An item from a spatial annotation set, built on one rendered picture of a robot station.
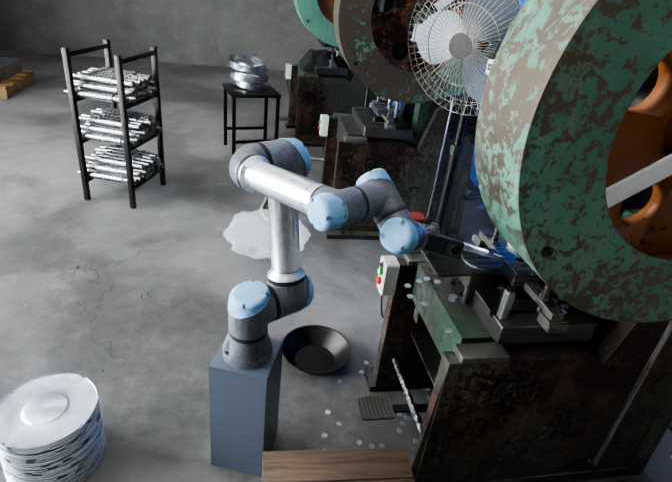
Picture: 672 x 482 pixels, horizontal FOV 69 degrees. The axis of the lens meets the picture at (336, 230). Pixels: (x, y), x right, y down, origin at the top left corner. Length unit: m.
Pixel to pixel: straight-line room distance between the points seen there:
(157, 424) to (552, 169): 1.60
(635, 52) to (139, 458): 1.77
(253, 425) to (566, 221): 1.12
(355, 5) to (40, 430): 2.10
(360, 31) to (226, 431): 1.86
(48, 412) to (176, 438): 0.43
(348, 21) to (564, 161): 1.79
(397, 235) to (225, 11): 6.95
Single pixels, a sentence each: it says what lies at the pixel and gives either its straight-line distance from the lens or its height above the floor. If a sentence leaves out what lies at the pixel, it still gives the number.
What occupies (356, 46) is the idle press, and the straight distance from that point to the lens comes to 2.57.
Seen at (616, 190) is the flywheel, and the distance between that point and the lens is 1.03.
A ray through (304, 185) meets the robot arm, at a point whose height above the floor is 1.10.
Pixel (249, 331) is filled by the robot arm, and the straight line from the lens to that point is 1.44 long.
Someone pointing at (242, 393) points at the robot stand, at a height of 0.37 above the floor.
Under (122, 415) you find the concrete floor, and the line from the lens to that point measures 2.06.
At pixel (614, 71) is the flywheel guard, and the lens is 0.90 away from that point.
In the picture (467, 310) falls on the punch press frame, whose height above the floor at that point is 0.65.
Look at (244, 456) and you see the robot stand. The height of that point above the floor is 0.08.
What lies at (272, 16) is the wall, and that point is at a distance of 7.81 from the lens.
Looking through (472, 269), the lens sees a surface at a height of 0.78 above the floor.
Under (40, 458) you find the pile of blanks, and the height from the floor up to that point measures 0.18.
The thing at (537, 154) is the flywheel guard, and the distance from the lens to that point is 0.87.
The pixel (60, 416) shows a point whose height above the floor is 0.23.
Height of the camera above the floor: 1.52
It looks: 28 degrees down
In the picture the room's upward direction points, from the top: 7 degrees clockwise
